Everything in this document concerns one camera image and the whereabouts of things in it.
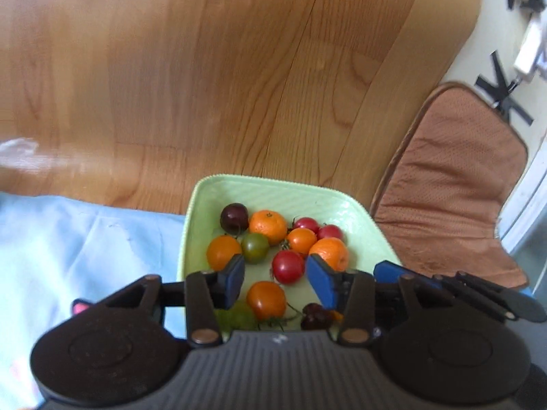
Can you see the light green square plate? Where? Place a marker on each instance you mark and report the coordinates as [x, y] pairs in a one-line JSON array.
[[201, 222]]

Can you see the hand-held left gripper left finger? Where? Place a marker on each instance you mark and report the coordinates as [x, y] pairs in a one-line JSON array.
[[234, 277]]

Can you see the orange tomato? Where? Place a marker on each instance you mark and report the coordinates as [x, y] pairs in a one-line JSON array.
[[222, 252], [301, 240], [266, 300]]

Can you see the orange tangerine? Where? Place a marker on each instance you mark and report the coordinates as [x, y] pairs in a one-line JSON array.
[[268, 226], [329, 254]]

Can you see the brown seat cushion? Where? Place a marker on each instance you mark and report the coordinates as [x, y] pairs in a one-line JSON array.
[[453, 196]]

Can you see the dark purple plum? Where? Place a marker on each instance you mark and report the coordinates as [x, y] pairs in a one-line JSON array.
[[316, 317], [234, 218]]

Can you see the white plug adapter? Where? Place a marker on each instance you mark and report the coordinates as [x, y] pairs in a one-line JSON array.
[[530, 49]]

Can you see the wooden headboard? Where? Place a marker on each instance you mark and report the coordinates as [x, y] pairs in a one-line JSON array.
[[213, 72]]

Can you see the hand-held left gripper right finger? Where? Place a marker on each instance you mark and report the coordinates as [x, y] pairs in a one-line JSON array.
[[322, 284]]

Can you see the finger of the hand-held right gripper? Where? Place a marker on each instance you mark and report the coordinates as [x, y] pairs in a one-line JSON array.
[[391, 270]]

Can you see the red cherry tomato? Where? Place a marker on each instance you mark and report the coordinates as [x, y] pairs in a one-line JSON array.
[[330, 232], [306, 224]]

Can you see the light green tomato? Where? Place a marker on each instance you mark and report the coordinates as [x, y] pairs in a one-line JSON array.
[[237, 319]]

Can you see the printed blue pink blanket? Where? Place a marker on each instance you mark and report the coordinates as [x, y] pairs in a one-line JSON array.
[[85, 256]]

